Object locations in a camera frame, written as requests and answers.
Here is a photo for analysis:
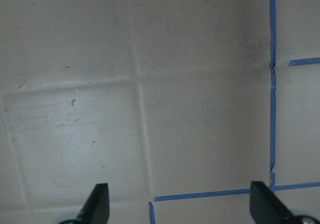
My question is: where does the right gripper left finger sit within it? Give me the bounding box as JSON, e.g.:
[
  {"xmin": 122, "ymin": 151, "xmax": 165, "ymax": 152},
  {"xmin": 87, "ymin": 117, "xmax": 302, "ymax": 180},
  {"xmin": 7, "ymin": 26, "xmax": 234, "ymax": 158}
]
[{"xmin": 74, "ymin": 183, "xmax": 110, "ymax": 224}]

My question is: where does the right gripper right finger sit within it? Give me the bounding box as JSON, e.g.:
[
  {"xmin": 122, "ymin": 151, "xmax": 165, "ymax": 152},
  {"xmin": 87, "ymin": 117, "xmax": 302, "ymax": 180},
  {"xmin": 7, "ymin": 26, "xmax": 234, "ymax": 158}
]
[{"xmin": 249, "ymin": 181, "xmax": 305, "ymax": 224}]

